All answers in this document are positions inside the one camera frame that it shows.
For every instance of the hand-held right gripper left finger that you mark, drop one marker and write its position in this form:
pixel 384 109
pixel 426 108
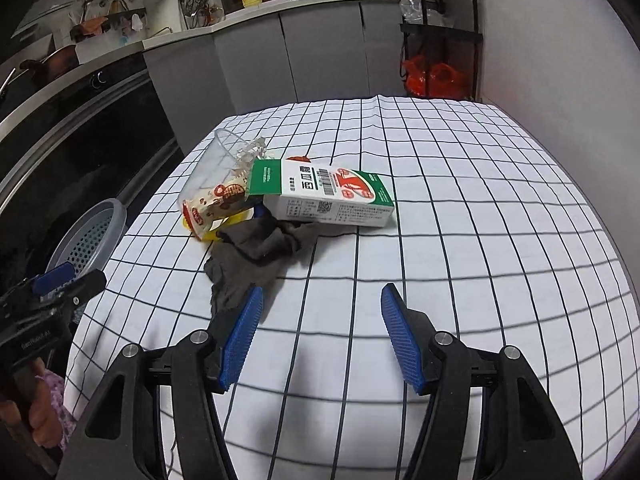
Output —
pixel 245 330

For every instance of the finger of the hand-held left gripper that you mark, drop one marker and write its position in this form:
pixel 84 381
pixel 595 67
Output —
pixel 52 277
pixel 85 285

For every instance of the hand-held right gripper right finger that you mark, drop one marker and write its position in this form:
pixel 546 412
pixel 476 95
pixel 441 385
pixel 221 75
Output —
pixel 400 330

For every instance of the grey perforated plastic basket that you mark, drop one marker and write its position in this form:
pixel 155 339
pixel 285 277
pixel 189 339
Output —
pixel 85 240

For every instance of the dark grey cloth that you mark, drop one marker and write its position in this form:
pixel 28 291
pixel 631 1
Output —
pixel 250 255

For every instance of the yellow wrapper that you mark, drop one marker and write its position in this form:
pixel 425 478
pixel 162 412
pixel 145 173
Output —
pixel 242 216

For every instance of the green white paper carton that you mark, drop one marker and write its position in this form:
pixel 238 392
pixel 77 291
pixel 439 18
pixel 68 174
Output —
pixel 325 200

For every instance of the clear plastic printed cup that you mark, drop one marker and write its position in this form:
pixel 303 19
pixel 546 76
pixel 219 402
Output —
pixel 220 180

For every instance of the white tissue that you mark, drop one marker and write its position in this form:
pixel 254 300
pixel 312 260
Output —
pixel 252 152

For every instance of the person's left hand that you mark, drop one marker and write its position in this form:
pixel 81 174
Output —
pixel 42 405

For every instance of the purple floral clothing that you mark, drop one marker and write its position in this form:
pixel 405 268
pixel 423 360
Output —
pixel 62 410

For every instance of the small blue item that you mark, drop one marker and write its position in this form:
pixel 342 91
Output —
pixel 259 210

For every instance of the white black checked tablecloth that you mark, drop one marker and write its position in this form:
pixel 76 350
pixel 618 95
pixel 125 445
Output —
pixel 450 210

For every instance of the black built-in oven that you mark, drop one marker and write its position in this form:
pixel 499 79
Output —
pixel 75 130

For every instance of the brown wok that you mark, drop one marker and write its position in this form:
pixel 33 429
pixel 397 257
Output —
pixel 52 62

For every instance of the red plastic bag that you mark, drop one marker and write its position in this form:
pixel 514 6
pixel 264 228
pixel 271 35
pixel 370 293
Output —
pixel 415 75
pixel 450 77

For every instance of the grey kitchen cabinet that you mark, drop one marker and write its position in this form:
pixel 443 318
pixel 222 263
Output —
pixel 300 50

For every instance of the black metal rack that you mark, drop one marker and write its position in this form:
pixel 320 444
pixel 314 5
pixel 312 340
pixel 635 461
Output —
pixel 452 35

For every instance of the clear plastic bag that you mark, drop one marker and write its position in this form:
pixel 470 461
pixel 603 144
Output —
pixel 422 10

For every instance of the utensil rail with hanging items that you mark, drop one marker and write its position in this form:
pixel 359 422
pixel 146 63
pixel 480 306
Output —
pixel 107 22

